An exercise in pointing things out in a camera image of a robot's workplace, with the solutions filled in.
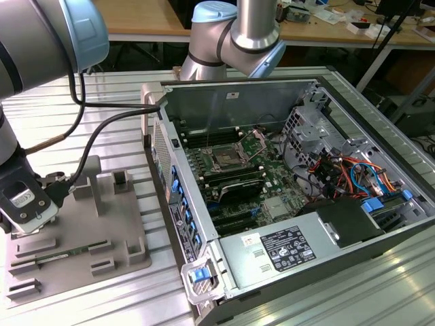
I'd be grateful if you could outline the black RAM slot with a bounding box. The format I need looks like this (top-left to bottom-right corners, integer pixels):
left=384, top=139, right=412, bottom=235
left=203, top=169, right=263, bottom=183
left=185, top=128, right=239, bottom=139
left=186, top=134, right=241, bottom=145
left=201, top=164, right=261, bottom=176

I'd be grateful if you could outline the black expansion slot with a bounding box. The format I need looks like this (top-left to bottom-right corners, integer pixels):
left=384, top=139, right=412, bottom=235
left=215, top=219, right=263, bottom=236
left=212, top=211, right=255, bottom=225

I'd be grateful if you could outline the CPU socket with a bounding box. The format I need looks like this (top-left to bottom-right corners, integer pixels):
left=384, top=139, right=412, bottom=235
left=209, top=145, right=246, bottom=171

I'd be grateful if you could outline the green RAM stick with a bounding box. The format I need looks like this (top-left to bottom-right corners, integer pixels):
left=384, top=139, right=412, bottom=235
left=35, top=247, right=91, bottom=265

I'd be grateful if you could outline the grey plastic parts rack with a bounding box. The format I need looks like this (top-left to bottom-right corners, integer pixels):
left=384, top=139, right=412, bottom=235
left=5, top=154, right=153, bottom=300

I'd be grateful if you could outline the blue case latch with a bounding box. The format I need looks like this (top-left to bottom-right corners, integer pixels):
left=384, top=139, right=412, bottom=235
left=188, top=268, right=208, bottom=283

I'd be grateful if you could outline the black graphics card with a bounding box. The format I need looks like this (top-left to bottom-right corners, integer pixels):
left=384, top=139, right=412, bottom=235
left=217, top=178, right=265, bottom=205

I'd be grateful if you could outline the silver power supply unit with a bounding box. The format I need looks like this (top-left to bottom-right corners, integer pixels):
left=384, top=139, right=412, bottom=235
left=219, top=212, right=341, bottom=290

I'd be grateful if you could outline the long wooden desk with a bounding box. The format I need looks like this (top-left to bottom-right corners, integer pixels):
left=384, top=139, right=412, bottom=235
left=91, top=0, right=435, bottom=46

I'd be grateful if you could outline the open grey PC case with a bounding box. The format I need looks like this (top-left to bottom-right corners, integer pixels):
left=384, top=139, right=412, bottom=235
left=141, top=66, right=435, bottom=326

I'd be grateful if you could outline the metal socket cover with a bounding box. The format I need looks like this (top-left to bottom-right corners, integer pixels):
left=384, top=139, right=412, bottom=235
left=239, top=128, right=270, bottom=160

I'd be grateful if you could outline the silver chipset heatsink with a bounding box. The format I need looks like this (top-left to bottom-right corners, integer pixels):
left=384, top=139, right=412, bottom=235
left=263, top=196, right=290, bottom=219

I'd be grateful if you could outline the green motherboard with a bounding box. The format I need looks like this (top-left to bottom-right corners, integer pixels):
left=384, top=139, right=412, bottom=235
left=183, top=134, right=309, bottom=238

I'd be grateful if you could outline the metal drive cage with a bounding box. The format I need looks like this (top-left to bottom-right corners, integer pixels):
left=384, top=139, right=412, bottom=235
left=281, top=105, right=344, bottom=160

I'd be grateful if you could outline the black plastic fan shroud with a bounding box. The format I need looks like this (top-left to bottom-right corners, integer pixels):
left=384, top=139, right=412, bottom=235
left=297, top=198, right=387, bottom=248

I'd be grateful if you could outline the small white open box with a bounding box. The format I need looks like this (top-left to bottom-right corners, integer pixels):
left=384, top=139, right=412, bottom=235
left=346, top=20, right=372, bottom=35

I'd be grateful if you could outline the black box under desk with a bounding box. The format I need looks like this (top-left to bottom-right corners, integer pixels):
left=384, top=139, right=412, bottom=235
left=396, top=101, right=435, bottom=137

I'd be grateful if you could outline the black monitor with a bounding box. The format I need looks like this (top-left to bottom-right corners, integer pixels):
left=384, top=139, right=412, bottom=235
left=375, top=0, right=421, bottom=16

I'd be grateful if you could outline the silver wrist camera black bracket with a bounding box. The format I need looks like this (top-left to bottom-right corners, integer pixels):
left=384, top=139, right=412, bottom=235
left=0, top=173, right=60, bottom=236

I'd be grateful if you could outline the thick black camera cable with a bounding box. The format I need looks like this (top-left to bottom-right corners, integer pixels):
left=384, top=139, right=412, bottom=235
left=43, top=69, right=162, bottom=209

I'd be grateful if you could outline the black cable brown sleeve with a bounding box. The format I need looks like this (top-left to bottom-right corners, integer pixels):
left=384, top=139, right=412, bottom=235
left=25, top=69, right=88, bottom=153

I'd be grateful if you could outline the red wire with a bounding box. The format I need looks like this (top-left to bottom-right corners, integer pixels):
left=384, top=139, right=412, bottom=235
left=305, top=158, right=327, bottom=178

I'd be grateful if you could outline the blue wire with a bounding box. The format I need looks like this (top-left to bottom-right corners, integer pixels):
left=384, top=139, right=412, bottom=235
left=349, top=162, right=395, bottom=196

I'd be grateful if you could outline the orange wire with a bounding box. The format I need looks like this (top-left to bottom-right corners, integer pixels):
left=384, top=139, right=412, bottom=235
left=334, top=156, right=400, bottom=191

